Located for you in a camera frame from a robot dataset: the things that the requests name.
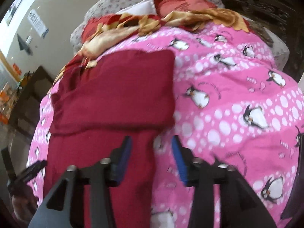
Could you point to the dark red sweater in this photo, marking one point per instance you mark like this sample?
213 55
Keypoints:
127 93

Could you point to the person's left hand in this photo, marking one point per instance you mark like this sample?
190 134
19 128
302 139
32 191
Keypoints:
25 207

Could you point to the white pillow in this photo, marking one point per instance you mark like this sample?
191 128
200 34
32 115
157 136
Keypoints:
142 8

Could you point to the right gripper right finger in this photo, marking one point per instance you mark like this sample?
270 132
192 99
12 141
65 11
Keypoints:
239 205

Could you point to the floral grey duvet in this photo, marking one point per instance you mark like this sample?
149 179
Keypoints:
104 7

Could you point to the red yellow blanket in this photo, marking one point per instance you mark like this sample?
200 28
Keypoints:
100 34

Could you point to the dark wooden side table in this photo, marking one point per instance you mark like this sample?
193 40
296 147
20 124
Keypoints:
36 88

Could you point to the red ruffled pillow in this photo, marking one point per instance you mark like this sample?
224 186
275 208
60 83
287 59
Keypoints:
165 7

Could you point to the pink penguin quilt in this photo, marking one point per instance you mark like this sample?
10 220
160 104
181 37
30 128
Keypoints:
231 104

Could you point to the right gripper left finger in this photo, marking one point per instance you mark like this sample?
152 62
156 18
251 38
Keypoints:
83 193

